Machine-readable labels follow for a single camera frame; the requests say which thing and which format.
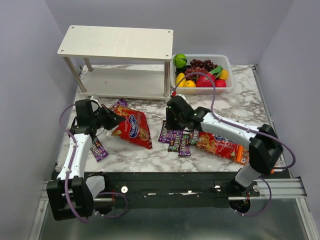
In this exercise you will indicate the red toy grapes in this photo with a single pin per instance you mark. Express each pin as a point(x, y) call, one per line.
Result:
point(193, 70)

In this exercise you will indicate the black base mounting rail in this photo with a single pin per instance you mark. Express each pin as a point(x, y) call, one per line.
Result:
point(171, 181)

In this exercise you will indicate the orange snack box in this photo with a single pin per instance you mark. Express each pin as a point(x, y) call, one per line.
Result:
point(242, 155)

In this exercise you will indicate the yellow toy mango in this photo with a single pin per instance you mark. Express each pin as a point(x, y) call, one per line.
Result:
point(180, 80)

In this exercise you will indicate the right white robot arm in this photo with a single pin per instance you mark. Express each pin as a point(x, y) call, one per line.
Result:
point(262, 142)

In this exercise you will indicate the white plastic fruit basket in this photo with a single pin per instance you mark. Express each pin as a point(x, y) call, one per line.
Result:
point(220, 60)

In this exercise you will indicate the aluminium frame rail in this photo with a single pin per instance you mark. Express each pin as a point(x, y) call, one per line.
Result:
point(261, 189)

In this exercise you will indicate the orange yellow toy fruit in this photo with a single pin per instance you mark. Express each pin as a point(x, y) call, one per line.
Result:
point(224, 75)

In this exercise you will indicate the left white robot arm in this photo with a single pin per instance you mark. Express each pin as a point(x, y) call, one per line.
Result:
point(71, 195)

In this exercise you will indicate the purple M&M pack front left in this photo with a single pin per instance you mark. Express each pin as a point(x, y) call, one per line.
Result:
point(98, 150)

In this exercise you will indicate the green toy ball fruit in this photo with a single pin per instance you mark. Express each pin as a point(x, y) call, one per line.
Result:
point(180, 60)

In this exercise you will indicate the pink toy dragon fruit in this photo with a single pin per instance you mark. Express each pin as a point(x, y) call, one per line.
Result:
point(208, 82)

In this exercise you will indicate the purple M&M pack near shelf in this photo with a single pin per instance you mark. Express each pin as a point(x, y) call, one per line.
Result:
point(120, 103)

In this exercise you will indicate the dark purple toy grapes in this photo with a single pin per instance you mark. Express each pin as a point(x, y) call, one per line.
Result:
point(207, 64)

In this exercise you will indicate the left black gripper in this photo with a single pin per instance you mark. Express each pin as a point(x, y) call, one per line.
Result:
point(107, 119)

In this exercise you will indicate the red toy apple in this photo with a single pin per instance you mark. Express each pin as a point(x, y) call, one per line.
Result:
point(220, 83)

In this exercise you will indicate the white two-tier shelf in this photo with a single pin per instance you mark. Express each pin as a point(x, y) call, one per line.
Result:
point(120, 62)

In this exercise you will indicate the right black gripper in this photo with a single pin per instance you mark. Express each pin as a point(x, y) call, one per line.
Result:
point(171, 122)

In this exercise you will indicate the red candy bag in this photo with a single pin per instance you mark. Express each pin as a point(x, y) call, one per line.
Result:
point(134, 129)
point(217, 145)

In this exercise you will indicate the yellow toy lemon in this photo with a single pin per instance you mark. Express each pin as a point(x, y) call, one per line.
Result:
point(189, 84)

